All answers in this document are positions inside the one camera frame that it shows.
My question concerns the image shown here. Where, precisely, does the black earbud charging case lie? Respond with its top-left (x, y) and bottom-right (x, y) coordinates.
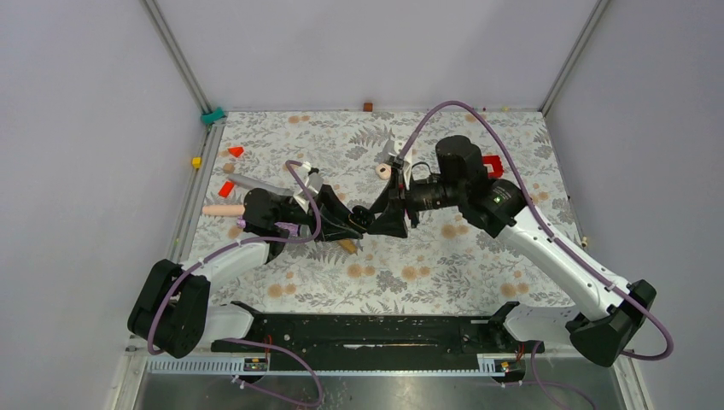
top-left (348, 205), bottom-right (376, 231)

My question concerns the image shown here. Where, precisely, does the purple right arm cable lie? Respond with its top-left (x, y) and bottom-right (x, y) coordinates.
top-left (397, 100), bottom-right (674, 410)

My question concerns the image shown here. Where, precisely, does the teal curved block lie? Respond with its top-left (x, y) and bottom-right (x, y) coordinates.
top-left (201, 107), bottom-right (226, 126)

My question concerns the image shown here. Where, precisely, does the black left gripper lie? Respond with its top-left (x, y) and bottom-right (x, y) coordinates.
top-left (276, 184), bottom-right (366, 243)

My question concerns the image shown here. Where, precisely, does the pink microphone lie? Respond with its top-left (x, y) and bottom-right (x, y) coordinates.
top-left (201, 205), bottom-right (245, 217)

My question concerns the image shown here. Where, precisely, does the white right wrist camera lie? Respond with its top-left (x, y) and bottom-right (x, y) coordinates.
top-left (381, 139), bottom-right (412, 168)

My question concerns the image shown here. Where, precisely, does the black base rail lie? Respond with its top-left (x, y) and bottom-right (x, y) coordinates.
top-left (211, 310), bottom-right (545, 372)

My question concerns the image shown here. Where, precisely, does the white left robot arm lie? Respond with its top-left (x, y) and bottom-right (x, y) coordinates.
top-left (127, 184), bottom-right (374, 359)

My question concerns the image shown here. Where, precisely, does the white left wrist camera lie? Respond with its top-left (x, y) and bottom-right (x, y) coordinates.
top-left (292, 161), bottom-right (324, 212)

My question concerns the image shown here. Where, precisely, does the red triangular block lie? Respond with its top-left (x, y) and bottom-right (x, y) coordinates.
top-left (227, 146), bottom-right (244, 158)

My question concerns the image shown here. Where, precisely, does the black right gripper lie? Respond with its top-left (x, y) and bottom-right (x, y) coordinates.
top-left (367, 165), bottom-right (465, 239)

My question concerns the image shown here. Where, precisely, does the purple glitter microphone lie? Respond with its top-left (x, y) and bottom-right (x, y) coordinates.
top-left (236, 218), bottom-right (301, 237)

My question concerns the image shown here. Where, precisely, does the silver microphone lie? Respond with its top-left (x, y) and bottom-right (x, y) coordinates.
top-left (227, 173), bottom-right (294, 196)

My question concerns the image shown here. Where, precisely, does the red box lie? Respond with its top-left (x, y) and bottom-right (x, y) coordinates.
top-left (482, 155), bottom-right (505, 179)

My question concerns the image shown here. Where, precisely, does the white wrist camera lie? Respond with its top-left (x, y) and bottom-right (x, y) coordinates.
top-left (381, 139), bottom-right (412, 168)
top-left (292, 161), bottom-right (324, 212)

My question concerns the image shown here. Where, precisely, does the cream earbud charging case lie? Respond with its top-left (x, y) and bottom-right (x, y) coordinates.
top-left (375, 163), bottom-right (392, 180)

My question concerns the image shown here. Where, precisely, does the gold microphone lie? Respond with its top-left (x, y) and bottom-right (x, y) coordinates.
top-left (337, 239), bottom-right (359, 255)

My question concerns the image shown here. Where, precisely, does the red rectangular block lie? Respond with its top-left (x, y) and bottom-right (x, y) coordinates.
top-left (218, 180), bottom-right (235, 198)

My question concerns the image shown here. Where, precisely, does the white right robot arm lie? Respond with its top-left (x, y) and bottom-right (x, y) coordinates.
top-left (366, 135), bottom-right (657, 367)

